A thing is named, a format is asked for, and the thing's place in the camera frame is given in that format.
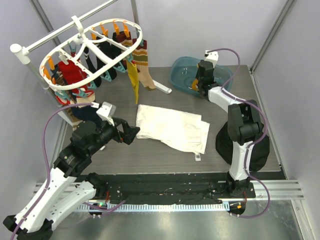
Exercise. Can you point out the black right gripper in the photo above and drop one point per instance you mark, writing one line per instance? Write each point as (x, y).
(203, 89)

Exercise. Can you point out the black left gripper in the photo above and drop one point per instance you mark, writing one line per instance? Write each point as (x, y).
(129, 132)

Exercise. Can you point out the yellow sock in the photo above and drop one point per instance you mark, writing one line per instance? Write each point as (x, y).
(194, 85)
(134, 79)

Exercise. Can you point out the white oval clip hanger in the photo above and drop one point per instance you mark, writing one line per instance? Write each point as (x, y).
(52, 70)

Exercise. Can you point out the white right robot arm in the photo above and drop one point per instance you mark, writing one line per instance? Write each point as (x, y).
(244, 126)

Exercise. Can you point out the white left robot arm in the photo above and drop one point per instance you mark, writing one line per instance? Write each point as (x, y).
(46, 210)

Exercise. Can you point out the teal plastic basin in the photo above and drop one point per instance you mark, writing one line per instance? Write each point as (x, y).
(183, 73)

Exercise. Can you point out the white folded towel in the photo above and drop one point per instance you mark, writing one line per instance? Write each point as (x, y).
(180, 130)

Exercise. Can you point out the beige striped long sock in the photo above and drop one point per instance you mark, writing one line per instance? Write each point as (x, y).
(140, 57)

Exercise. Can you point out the black sock white stripes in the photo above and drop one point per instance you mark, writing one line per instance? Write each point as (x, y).
(108, 50)

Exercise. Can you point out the black crumpled cloth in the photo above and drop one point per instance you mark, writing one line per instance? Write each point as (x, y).
(259, 154)

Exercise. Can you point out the maroon tan striped sock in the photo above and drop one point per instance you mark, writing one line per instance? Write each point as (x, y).
(122, 39)

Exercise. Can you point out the white drying rack stand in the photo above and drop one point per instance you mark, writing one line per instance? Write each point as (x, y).
(86, 37)

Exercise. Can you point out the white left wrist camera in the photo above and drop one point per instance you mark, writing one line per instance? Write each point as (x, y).
(105, 111)

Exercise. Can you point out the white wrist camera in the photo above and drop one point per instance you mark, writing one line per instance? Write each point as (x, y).
(105, 111)
(212, 57)

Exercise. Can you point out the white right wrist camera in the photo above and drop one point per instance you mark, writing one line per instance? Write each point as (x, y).
(212, 57)

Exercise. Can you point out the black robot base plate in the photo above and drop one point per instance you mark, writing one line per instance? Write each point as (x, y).
(174, 188)

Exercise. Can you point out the aluminium cable duct rail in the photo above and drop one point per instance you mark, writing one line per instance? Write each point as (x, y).
(269, 190)

